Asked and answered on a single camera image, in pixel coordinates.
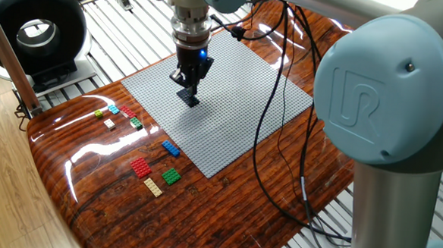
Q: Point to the white Lego brick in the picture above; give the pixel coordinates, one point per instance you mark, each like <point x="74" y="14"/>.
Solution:
<point x="109" y="124"/>

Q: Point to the green square Lego plate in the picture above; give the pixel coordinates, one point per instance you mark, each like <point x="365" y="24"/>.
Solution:
<point x="171" y="176"/>

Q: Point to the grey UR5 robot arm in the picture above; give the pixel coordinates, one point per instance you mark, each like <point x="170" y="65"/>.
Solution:
<point x="386" y="91"/>

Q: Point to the red wide Lego plate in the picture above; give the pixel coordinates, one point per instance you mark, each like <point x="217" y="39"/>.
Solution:
<point x="141" y="167"/>

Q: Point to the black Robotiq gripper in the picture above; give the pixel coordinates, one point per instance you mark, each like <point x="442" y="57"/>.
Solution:
<point x="190" y="61"/>

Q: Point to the grey Lego baseplate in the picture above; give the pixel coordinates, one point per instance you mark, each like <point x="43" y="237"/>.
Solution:
<point x="225" y="120"/>

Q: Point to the wood pattern table mat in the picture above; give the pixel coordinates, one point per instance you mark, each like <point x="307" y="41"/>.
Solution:
<point x="201" y="221"/>

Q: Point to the brown wooden pole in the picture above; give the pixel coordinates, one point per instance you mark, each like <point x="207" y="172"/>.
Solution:
<point x="12" y="67"/>

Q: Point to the light blue Lego brick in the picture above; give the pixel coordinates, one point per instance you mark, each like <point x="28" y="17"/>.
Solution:
<point x="113" y="109"/>

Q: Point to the tan Lego plate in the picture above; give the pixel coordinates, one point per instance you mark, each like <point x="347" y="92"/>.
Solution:
<point x="153" y="187"/>

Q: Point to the black Lego plate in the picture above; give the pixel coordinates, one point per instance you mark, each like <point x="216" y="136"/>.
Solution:
<point x="186" y="98"/>

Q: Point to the lime green Lego brick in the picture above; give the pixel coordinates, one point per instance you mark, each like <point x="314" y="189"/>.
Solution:
<point x="98" y="113"/>

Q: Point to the red long Lego brick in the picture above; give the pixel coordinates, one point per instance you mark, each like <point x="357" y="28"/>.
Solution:
<point x="128" y="111"/>

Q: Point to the green small Lego brick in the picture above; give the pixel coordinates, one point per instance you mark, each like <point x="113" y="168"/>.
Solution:
<point x="136" y="123"/>

